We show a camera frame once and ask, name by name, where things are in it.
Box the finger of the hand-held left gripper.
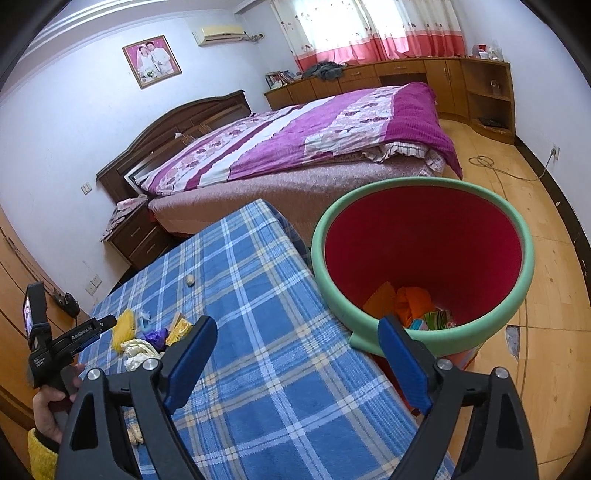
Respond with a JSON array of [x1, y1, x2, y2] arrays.
[[89, 315, 117, 339]]

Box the wooden bed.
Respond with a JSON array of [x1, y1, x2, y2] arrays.
[[96, 82, 464, 241]]

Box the person's left forearm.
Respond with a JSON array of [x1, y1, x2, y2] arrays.
[[27, 427, 61, 480]]

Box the orange wrapper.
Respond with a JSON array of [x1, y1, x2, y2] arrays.
[[394, 286, 435, 326], [362, 284, 399, 319]]

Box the wooden wardrobe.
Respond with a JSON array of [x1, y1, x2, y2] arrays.
[[0, 203, 93, 462]]

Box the framed wall photo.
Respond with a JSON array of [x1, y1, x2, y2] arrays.
[[122, 34, 182, 90]]

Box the wall air conditioner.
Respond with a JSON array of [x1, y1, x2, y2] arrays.
[[193, 23, 247, 47]]

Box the yellow foam fruit net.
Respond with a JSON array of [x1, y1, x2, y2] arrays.
[[112, 309, 137, 354]]

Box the black hanging device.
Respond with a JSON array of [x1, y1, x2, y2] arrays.
[[51, 288, 81, 319]]

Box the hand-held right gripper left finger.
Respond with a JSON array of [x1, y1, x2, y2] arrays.
[[54, 316, 219, 480]]

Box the green and white carton box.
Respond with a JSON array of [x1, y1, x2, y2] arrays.
[[406, 310, 455, 330]]

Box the person's left hand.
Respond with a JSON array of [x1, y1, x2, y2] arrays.
[[31, 364, 88, 445]]

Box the long wooden window cabinet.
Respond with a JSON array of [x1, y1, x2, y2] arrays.
[[264, 56, 515, 144]]

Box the purple wrapper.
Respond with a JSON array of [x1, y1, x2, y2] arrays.
[[144, 327, 169, 354]]

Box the red bin with green rim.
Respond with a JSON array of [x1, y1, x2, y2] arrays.
[[311, 178, 536, 372]]

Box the wooden nightstand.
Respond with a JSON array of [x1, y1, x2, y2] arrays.
[[102, 203, 178, 271]]

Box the white and red curtain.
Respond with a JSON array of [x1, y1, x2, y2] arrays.
[[270, 0, 467, 72]]

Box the pink floral cloth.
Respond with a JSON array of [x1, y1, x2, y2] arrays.
[[104, 194, 149, 236]]

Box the dark grey clothes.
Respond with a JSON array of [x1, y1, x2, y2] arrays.
[[300, 60, 347, 80]]

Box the blue plaid tablecloth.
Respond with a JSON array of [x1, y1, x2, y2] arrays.
[[76, 198, 455, 480]]

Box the white floor cable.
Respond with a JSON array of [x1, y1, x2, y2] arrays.
[[468, 150, 555, 182]]

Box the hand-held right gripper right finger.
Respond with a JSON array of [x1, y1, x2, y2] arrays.
[[378, 315, 539, 480]]

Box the yellow packet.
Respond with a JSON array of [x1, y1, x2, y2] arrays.
[[165, 313, 192, 347]]

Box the purple floral quilt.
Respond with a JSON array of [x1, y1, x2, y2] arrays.
[[139, 82, 464, 195]]

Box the white tissue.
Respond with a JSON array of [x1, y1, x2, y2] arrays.
[[122, 339, 160, 372]]

